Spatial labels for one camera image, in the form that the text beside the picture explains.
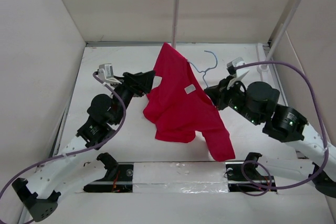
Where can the blue wire hanger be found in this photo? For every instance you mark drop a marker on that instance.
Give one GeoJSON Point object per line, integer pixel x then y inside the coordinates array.
{"type": "Point", "coordinates": [207, 69]}

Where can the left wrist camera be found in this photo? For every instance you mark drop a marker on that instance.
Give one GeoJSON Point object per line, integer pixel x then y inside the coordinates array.
{"type": "Point", "coordinates": [105, 73]}

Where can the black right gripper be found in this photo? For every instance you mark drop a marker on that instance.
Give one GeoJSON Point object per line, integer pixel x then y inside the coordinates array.
{"type": "Point", "coordinates": [218, 93]}

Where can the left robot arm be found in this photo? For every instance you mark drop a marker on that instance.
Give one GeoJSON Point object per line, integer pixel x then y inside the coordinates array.
{"type": "Point", "coordinates": [81, 161]}

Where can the red t shirt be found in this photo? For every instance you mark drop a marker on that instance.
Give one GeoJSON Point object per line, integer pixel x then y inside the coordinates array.
{"type": "Point", "coordinates": [178, 107]}

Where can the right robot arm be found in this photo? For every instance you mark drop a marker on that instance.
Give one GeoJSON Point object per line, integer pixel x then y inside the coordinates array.
{"type": "Point", "coordinates": [290, 127]}

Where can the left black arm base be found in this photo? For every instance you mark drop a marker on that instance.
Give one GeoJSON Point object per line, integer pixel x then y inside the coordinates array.
{"type": "Point", "coordinates": [118, 177]}

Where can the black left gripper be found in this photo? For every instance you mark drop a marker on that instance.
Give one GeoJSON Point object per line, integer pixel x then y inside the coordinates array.
{"type": "Point", "coordinates": [142, 83]}

